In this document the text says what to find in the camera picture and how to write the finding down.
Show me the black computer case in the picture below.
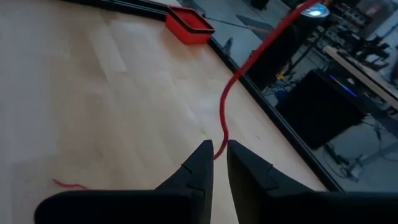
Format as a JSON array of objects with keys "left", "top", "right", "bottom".
[{"left": 275, "top": 69, "right": 367, "bottom": 150}]

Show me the red plastic bin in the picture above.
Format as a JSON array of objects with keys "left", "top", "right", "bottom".
[{"left": 165, "top": 5, "right": 216, "bottom": 45}]

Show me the wooden station desk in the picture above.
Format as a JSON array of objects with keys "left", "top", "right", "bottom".
[{"left": 322, "top": 45, "right": 398, "bottom": 110}]

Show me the black aluminium table frame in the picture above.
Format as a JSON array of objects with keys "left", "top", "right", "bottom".
[{"left": 60, "top": 0, "right": 345, "bottom": 192}]

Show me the red cord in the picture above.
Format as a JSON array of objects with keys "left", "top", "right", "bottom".
[{"left": 52, "top": 0, "right": 321, "bottom": 190}]

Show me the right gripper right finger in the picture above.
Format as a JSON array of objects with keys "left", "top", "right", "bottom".
[{"left": 226, "top": 139, "right": 398, "bottom": 224}]

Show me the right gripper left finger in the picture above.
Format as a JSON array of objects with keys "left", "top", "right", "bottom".
[{"left": 34, "top": 139, "right": 215, "bottom": 224}]

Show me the black floor power strip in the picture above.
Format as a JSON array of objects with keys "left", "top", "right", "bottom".
[{"left": 323, "top": 142, "right": 361, "bottom": 183}]

